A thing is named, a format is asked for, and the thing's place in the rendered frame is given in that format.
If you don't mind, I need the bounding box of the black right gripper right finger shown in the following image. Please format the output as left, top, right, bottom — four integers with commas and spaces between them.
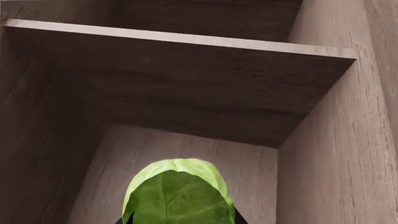
232, 207, 249, 224

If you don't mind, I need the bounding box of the green brussel sprout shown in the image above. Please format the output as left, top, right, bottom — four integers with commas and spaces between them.
122, 158, 234, 224

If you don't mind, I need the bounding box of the brown wooden cabinet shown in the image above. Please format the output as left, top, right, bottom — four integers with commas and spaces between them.
0, 0, 398, 224

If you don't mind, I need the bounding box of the brown wooden cabinet shelf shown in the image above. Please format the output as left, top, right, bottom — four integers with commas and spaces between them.
2, 18, 358, 149

